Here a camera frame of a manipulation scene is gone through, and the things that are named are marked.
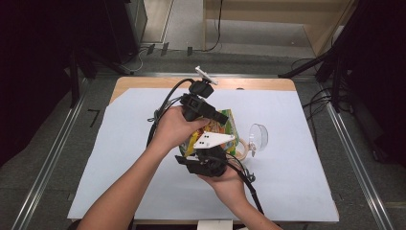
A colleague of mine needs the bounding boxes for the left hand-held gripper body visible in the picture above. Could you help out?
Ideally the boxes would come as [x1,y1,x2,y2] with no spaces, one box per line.
[180,65,220,123]

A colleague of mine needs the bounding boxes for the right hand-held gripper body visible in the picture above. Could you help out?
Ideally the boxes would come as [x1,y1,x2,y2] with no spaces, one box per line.
[185,132,237,178]

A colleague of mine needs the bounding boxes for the yellow green spout pouch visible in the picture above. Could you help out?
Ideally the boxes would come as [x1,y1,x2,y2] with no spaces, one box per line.
[178,108,239,158]

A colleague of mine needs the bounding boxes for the person's right hand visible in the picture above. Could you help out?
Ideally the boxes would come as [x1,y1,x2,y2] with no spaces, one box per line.
[197,165,247,206]

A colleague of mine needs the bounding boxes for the person's left hand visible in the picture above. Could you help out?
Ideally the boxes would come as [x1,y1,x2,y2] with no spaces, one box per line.
[149,105,211,156]

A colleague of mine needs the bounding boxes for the white box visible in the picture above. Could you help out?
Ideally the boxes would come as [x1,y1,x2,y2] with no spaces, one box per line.
[196,219,235,230]

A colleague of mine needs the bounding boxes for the white paper table sheet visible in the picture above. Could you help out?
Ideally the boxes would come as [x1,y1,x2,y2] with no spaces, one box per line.
[67,87,340,223]

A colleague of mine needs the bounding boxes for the black cabinet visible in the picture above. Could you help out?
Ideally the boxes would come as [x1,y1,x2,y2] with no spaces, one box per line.
[104,0,148,64]

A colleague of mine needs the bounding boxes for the black metal stand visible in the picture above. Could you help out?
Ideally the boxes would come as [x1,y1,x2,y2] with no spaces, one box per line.
[67,47,128,108]
[278,0,355,113]

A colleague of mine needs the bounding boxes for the light wooden cabinet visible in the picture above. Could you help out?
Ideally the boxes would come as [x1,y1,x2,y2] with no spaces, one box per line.
[202,0,356,58]

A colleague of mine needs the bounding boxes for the dark curtain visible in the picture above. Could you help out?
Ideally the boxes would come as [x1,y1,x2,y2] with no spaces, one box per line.
[0,0,76,168]
[346,0,406,169]

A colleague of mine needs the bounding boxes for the white floor cable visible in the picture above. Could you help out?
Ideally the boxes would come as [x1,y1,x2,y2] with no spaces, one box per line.
[123,46,151,73]

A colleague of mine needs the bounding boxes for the hanging black cable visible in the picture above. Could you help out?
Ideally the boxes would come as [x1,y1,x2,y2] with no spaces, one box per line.
[204,0,224,53]

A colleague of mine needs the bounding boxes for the black floor cables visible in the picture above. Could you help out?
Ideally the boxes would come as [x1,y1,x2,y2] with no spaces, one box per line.
[290,57,341,143]

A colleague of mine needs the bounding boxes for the metal floor rail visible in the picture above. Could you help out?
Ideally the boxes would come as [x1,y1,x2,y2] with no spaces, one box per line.
[11,92,88,230]
[319,95,395,230]

